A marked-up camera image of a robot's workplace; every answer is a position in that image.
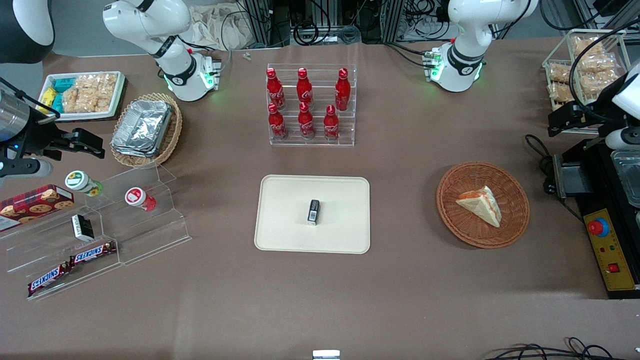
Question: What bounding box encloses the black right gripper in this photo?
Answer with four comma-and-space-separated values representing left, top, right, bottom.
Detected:
20, 119, 106, 160

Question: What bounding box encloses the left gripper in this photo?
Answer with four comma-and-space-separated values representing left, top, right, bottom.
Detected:
548, 101, 601, 137

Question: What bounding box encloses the triangular sandwich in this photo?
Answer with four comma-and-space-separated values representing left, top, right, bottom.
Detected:
455, 185, 502, 229

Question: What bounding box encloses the white rectangular snack tray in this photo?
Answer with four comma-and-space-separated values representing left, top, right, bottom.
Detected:
37, 71, 126, 123

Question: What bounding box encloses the light woven wicker basket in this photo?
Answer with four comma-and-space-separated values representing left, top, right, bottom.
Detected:
110, 92, 183, 169

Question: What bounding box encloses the brown wicker basket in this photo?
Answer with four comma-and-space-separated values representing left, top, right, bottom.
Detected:
436, 161, 531, 249

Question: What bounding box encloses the beige plastic tray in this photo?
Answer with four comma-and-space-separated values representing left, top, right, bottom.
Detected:
254, 174, 371, 255

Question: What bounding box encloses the green capped small bottle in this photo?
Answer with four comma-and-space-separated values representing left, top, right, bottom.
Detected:
65, 170, 104, 197

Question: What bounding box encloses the aluminium foil container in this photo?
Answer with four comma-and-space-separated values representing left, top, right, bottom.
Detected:
112, 99, 174, 153
110, 142, 163, 159

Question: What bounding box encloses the clear bag of rice crackers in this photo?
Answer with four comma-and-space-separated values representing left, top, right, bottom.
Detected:
61, 87, 112, 114
74, 73, 119, 98

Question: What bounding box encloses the black appliance with metal pan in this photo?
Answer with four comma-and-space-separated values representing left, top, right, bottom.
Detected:
551, 112, 640, 301

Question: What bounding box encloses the red capped small bottle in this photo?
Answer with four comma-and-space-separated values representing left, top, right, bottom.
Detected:
124, 187, 158, 213

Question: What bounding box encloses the red cookie box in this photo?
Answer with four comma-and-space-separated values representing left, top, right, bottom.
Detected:
0, 184, 75, 232

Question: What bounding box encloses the small black and white box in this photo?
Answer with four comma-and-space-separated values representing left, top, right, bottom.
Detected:
71, 214, 95, 242

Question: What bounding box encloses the clear acrylic step shelf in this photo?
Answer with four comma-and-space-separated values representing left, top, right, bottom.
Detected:
0, 164, 193, 301

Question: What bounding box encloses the snickers chocolate bar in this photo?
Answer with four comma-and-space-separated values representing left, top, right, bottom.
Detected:
68, 241, 118, 266
27, 262, 73, 299

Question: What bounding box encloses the yellow control panel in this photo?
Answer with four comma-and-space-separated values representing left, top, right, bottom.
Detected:
583, 208, 639, 292

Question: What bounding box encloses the beige cloth bag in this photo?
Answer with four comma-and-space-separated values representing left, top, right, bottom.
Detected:
186, 4, 253, 51

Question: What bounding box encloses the red cola bottle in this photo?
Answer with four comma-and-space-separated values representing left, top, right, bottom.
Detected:
267, 103, 288, 141
297, 102, 316, 140
266, 68, 286, 111
334, 68, 352, 112
323, 105, 341, 141
296, 67, 314, 108

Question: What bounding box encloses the clear acrylic bottle rack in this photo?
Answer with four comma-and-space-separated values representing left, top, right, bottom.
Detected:
266, 63, 358, 147

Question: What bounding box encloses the black appliance power cable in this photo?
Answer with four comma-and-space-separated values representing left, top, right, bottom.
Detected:
524, 133, 559, 196

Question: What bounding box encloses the black left wrist camera cable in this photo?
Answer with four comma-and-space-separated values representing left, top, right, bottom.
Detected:
568, 19, 640, 120

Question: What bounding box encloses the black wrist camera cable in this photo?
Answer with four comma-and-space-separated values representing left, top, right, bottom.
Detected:
568, 19, 640, 120
0, 76, 61, 120

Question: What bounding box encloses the white wire rack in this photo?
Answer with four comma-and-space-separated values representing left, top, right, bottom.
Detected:
542, 28, 640, 134

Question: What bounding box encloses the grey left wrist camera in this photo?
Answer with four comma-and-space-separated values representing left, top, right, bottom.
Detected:
605, 127, 640, 151

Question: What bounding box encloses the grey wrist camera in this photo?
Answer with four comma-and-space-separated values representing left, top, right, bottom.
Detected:
0, 158, 54, 179
605, 127, 640, 151

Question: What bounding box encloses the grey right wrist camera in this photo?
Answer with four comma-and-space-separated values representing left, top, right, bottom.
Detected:
0, 158, 54, 179

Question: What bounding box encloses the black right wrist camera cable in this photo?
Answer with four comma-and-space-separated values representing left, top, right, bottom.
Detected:
0, 76, 61, 120

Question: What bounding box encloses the aluminium profile frame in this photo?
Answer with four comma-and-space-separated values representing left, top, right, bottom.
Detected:
382, 0, 407, 43
239, 0, 292, 48

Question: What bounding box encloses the black cable bundle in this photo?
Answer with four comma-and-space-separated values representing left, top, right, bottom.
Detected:
484, 337, 640, 360

